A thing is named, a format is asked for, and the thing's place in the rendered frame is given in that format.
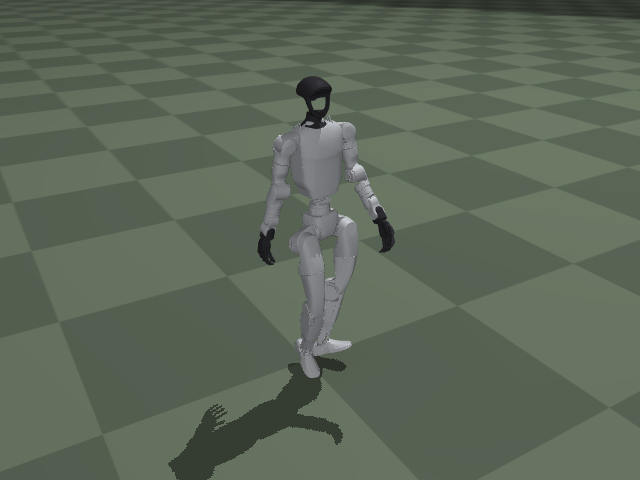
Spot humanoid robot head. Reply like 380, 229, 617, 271
296, 76, 332, 129

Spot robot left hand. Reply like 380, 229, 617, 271
372, 206, 395, 253

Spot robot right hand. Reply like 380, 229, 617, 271
257, 228, 275, 265

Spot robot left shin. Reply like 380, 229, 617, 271
317, 288, 346, 346

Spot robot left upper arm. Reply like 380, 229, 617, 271
337, 122, 366, 183

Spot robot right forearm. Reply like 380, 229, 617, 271
260, 184, 283, 236

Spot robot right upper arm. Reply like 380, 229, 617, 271
271, 131, 299, 200

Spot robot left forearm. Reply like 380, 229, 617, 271
354, 169, 385, 220

